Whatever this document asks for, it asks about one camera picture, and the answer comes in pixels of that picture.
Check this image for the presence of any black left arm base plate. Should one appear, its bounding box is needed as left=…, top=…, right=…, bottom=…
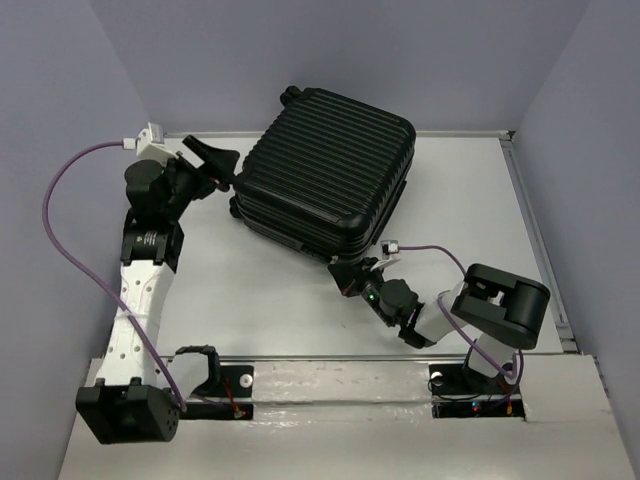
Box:
left=180, top=364, right=255, bottom=421

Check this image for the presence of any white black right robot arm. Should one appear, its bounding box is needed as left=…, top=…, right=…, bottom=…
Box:
left=328, top=258, right=551, bottom=392

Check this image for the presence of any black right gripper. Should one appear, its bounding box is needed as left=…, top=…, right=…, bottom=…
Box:
left=326, top=257, right=396, bottom=327

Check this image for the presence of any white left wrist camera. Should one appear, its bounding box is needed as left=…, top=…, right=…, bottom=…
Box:
left=123, top=122, right=176, bottom=165

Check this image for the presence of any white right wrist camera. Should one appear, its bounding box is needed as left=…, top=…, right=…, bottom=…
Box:
left=372, top=240, right=401, bottom=271

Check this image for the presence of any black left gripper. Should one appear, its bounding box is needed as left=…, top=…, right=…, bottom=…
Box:
left=165, top=136, right=243, bottom=219

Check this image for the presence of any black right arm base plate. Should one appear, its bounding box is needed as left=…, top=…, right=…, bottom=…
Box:
left=427, top=363, right=526, bottom=419

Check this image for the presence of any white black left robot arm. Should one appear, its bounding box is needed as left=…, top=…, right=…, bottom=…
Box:
left=76, top=135, right=240, bottom=445

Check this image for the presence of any black ribbed hard suitcase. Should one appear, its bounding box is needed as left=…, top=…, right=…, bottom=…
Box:
left=229, top=86, right=417, bottom=264

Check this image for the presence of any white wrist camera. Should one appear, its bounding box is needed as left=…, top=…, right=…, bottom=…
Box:
left=372, top=240, right=401, bottom=271
left=123, top=122, right=176, bottom=165

